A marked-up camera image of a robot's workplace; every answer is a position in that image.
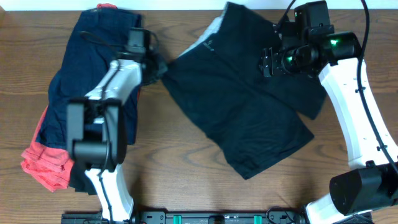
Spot black shorts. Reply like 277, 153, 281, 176
162, 2, 326, 179

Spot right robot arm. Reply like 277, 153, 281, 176
259, 1, 397, 223

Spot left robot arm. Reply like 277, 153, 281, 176
62, 27, 167, 223

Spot navy blue shorts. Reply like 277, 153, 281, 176
35, 8, 142, 149

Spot black garment under pile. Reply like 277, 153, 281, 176
69, 163, 97, 195

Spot red shorts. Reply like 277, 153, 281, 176
21, 3, 118, 192

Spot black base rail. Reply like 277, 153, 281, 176
60, 211, 307, 224

